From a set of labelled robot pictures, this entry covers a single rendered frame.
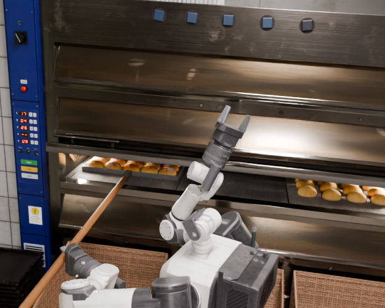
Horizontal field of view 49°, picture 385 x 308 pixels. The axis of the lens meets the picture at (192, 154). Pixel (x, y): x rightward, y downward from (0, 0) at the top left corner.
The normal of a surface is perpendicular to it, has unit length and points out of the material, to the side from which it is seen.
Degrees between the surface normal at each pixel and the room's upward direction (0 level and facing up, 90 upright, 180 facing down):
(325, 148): 70
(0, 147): 90
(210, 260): 0
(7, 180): 90
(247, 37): 90
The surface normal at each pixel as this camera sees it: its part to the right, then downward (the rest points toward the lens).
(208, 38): -0.14, 0.30
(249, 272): 0.06, -0.95
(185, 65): -0.11, -0.04
